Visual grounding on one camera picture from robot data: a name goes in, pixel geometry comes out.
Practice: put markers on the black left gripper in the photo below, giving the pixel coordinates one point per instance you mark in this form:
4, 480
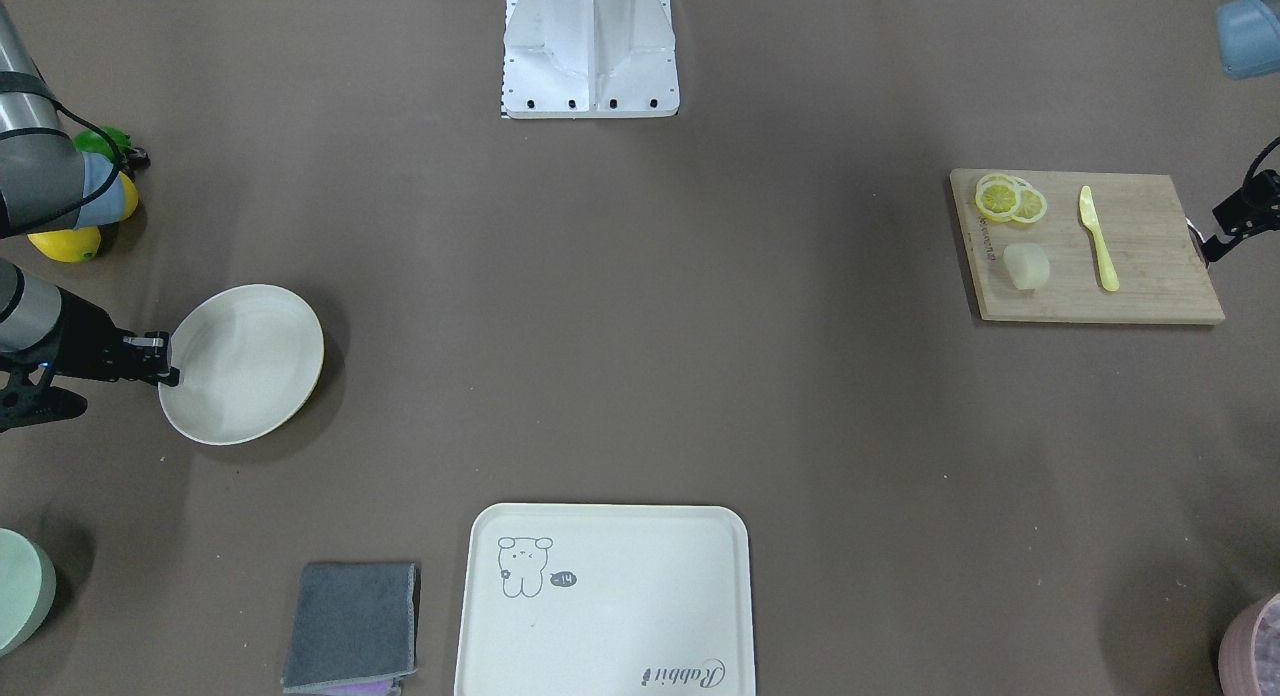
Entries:
1240, 212

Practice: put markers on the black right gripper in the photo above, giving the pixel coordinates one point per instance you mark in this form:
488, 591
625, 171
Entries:
88, 343

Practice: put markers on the cream round plate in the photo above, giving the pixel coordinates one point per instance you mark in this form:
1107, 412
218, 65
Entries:
248, 359

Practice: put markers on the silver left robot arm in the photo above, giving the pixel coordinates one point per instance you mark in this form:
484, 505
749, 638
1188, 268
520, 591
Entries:
1248, 33

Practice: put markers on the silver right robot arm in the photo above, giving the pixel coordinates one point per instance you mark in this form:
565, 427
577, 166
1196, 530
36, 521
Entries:
51, 185

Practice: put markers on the cream rabbit serving tray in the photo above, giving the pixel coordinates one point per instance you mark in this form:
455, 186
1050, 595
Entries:
595, 599

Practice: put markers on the yellow lemon outer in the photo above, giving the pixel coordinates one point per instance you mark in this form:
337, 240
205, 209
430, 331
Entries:
71, 245

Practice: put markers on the yellow lemon near lime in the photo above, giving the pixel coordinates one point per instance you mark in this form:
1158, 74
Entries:
130, 196

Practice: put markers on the yellow plastic knife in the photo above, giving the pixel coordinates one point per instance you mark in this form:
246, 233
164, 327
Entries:
1090, 219

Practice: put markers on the dark purple grapes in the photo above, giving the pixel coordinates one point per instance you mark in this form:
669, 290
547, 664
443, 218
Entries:
135, 160

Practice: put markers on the wooden cutting board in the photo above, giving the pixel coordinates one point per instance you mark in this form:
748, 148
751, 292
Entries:
1162, 279

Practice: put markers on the green plastic lime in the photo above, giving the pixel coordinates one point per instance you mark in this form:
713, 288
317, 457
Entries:
109, 142

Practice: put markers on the lemon slices stack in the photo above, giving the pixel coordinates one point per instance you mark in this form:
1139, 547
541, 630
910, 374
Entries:
1009, 199

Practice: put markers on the mint green bowl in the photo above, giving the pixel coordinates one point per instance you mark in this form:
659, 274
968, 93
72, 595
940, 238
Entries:
28, 587

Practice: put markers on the grey folded cloth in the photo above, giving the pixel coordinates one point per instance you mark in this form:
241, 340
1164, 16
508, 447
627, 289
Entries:
353, 630

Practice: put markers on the pink bowl with ice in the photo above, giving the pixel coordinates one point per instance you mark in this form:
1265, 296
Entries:
1248, 661

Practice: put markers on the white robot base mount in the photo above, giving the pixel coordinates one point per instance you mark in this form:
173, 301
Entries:
589, 59

